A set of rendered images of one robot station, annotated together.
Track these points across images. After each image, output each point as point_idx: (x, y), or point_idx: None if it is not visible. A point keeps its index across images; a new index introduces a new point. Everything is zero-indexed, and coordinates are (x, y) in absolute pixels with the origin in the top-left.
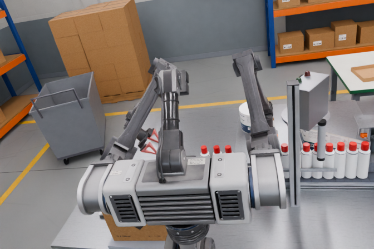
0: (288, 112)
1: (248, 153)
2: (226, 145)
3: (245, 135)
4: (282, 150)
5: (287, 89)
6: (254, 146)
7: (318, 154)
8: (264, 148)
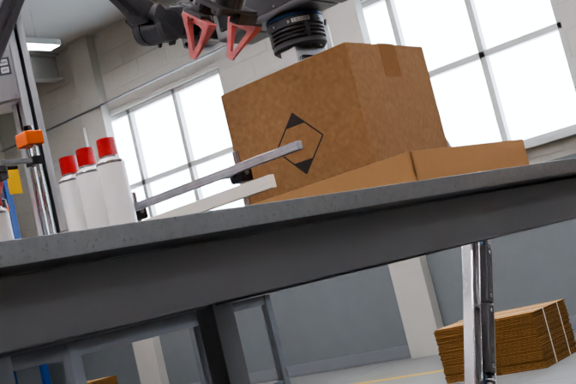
0: (30, 62)
1: (181, 17)
2: (66, 156)
3: (160, 4)
4: (2, 203)
5: (21, 15)
6: (177, 6)
7: (2, 192)
8: (177, 5)
